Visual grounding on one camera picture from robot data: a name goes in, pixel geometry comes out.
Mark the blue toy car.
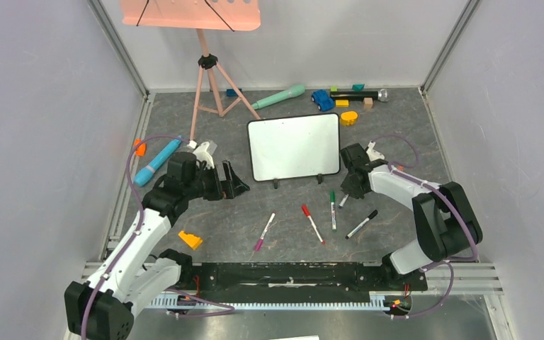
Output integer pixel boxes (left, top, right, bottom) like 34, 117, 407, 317
311, 89, 335, 112

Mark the blue toy microphone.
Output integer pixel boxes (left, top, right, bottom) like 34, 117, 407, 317
133, 139, 182, 187

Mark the red whiteboard marker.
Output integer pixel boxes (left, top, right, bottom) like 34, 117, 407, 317
301, 204, 326, 244

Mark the yellow rectangular block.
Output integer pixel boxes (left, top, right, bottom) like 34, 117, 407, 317
335, 99, 349, 108

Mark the pink music stand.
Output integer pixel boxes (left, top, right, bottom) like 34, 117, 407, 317
120, 0, 261, 140

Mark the black silver microphone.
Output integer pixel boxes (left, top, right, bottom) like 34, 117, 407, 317
329, 89, 388, 103

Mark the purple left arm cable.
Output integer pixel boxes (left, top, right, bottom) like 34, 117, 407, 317
80, 135, 237, 340

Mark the green whiteboard marker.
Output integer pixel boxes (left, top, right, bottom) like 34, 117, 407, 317
329, 191, 337, 232

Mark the blue whiteboard marker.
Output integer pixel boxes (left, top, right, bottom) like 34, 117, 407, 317
338, 194, 349, 209

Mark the orange stair block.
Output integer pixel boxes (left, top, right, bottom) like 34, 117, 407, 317
178, 230, 203, 250

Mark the black framed whiteboard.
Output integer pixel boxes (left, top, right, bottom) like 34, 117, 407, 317
246, 113, 341, 182

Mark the beige wooden cube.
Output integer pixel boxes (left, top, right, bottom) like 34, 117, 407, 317
362, 97, 374, 110

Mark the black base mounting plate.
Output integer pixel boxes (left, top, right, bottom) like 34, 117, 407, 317
173, 262, 428, 303

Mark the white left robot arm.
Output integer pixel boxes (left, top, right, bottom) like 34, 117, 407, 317
64, 152, 250, 339

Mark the purple whiteboard marker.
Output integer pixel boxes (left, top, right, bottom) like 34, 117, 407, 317
254, 212, 276, 251

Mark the teal block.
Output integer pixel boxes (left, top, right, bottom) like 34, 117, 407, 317
351, 84, 365, 91

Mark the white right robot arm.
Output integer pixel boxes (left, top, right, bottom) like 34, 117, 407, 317
339, 143, 483, 289

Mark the black whiteboard marker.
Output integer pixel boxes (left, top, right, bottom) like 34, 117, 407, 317
345, 210, 378, 239

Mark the small orange block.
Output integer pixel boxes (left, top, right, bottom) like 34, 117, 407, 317
133, 139, 147, 157

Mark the mint green toy microphone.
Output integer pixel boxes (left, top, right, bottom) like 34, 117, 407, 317
251, 84, 305, 110

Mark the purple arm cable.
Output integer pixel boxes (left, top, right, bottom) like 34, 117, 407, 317
370, 135, 480, 321
80, 135, 237, 340

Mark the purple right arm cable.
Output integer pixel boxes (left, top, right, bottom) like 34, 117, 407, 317
370, 135, 480, 321

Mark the yellow oval block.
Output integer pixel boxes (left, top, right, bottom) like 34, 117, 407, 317
339, 110, 359, 126

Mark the dark blue block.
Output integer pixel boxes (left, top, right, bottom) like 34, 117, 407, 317
225, 88, 242, 98

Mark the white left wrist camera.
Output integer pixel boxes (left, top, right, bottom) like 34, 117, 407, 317
188, 140, 217, 169

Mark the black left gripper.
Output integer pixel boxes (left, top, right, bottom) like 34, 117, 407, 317
184, 159, 249, 201

